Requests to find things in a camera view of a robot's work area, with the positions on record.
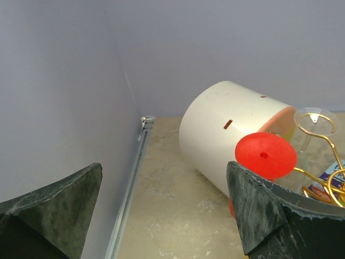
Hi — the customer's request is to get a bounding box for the red plastic goblet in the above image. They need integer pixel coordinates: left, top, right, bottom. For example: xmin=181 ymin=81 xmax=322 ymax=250
xmin=228 ymin=132 xmax=298 ymax=220

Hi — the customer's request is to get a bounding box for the clear wine glass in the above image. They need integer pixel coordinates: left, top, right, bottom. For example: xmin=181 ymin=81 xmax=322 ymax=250
xmin=294 ymin=107 xmax=342 ymax=164

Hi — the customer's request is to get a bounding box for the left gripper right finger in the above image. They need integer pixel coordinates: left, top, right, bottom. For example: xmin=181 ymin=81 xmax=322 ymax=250
xmin=226 ymin=161 xmax=344 ymax=259

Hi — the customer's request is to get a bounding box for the colourful children's book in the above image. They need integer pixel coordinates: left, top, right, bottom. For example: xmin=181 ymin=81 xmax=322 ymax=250
xmin=307 ymin=159 xmax=345 ymax=205

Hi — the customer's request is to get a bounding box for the gold wine glass rack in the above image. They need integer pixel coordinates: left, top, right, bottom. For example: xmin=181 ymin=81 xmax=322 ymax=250
xmin=276 ymin=112 xmax=344 ymax=207

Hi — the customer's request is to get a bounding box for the white orange cylinder appliance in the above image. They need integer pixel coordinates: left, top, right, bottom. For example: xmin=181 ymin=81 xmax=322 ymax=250
xmin=179 ymin=81 xmax=296 ymax=196

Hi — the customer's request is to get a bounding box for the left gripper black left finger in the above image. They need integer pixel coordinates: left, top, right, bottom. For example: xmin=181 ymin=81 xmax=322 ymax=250
xmin=1 ymin=163 xmax=102 ymax=258

